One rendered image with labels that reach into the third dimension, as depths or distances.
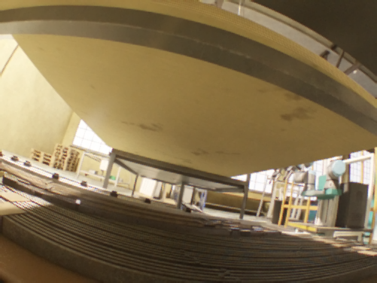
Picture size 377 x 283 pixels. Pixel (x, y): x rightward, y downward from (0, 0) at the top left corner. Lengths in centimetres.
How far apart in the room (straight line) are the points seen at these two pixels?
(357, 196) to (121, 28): 250
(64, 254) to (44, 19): 29
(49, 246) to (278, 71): 35
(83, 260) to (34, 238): 8
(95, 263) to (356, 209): 246
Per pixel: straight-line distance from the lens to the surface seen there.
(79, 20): 25
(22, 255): 30
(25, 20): 31
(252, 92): 32
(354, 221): 251
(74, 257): 28
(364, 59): 29
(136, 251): 34
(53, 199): 52
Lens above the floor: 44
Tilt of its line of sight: 15 degrees up
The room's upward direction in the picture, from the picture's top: 13 degrees clockwise
